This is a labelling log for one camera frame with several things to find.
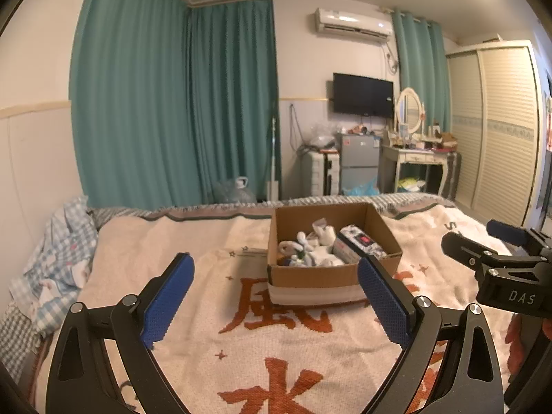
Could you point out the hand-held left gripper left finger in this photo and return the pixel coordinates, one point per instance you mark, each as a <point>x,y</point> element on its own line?
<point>166,306</point>

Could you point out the blue plastic bag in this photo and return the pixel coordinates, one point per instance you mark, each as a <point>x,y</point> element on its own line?
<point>362,187</point>

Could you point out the brown cardboard box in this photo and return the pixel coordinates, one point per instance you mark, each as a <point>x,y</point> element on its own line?
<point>310,276</point>

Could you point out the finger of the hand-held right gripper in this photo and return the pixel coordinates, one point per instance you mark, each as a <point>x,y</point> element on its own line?
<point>509,231</point>
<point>468,250</point>

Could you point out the clear plastic bag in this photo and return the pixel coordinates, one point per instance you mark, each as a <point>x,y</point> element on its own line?
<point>321,133</point>

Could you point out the black wall television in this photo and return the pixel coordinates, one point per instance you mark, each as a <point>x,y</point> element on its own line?
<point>362,95</point>

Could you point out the white dressing table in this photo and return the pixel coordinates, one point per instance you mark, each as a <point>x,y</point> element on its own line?
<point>414,155</point>

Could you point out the grey small fridge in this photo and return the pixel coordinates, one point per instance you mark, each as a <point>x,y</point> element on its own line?
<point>358,159</point>

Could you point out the yellow green bag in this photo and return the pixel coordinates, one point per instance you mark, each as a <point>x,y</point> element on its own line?
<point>409,184</point>

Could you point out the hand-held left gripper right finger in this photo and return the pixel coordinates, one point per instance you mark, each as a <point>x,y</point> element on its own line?
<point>384,302</point>

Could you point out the white sock pair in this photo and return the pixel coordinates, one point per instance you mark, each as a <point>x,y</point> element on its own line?
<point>293,248</point>

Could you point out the clear plastic water jug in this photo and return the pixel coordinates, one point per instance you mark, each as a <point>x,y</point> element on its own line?
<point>235,192</point>

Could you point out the blue checked quilt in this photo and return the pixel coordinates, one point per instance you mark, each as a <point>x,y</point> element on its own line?
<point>56,258</point>

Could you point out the floral tissue pack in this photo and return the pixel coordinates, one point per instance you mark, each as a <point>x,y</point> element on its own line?
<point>358,241</point>

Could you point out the white air conditioner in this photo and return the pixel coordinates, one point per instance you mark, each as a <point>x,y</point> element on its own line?
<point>351,23</point>

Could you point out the teal curtain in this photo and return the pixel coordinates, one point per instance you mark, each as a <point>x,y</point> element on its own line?
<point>233,95</point>
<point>129,86</point>
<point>420,69</point>

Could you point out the oval white vanity mirror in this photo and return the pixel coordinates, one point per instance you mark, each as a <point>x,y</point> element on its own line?
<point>409,110</point>

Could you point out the air conditioner pipe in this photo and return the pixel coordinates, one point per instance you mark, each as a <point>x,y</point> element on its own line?
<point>391,58</point>

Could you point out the cream louvred wardrobe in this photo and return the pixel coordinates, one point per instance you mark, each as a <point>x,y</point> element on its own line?
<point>496,129</point>

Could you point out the cream printed blanket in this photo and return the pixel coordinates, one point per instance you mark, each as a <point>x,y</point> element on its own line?
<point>207,246</point>

